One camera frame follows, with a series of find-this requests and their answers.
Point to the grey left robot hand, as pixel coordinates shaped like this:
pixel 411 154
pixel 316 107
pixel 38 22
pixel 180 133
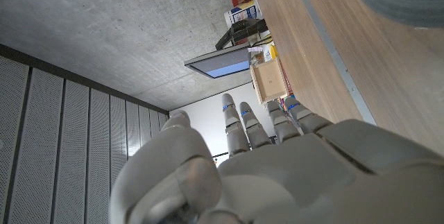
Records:
pixel 295 182

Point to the cardboard box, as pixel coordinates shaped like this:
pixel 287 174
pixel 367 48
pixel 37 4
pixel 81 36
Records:
pixel 268 82

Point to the yellow cup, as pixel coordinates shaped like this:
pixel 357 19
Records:
pixel 273 52

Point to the black monitor on stand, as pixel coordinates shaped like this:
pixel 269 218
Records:
pixel 222 64

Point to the white blue box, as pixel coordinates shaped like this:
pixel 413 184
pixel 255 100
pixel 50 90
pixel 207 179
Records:
pixel 243 13

